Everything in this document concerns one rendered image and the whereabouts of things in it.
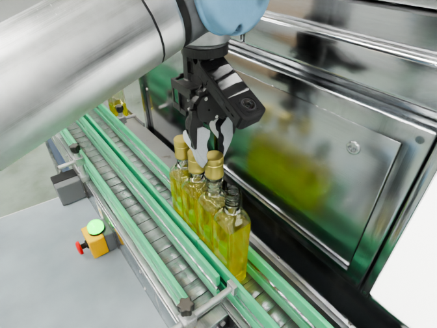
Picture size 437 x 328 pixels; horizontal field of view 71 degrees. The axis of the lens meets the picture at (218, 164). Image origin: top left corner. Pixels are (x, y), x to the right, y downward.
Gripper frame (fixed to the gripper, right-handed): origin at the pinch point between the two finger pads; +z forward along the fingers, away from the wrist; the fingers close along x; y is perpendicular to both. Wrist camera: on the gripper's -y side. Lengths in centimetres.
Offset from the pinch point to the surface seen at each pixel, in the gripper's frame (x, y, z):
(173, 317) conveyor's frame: 15.1, -6.3, 30.0
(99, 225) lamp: 18.5, 29.7, 32.4
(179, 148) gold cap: 1.4, 10.5, 2.8
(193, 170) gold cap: 1.7, 4.7, 4.8
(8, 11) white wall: -25, 586, 69
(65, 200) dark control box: 23, 55, 40
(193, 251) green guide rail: 6.2, -0.7, 21.3
